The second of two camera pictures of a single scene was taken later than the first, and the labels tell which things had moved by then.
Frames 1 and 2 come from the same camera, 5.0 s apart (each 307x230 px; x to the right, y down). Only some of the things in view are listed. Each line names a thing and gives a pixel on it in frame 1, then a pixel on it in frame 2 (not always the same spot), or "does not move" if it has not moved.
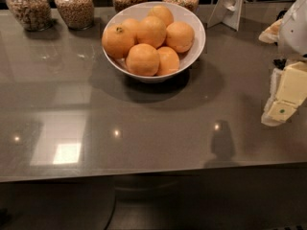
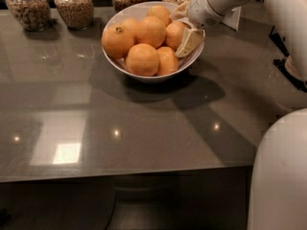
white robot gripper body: [295, 33] -> [200, 11]
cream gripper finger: [271, 34] -> [180, 14]
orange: [169, 60] does not move
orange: [152, 31] does not move
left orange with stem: [117, 38] does not move
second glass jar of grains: [76, 6] does not move
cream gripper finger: [288, 90] -> [191, 39]
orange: [179, 35] does not move
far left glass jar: [31, 6] does not move
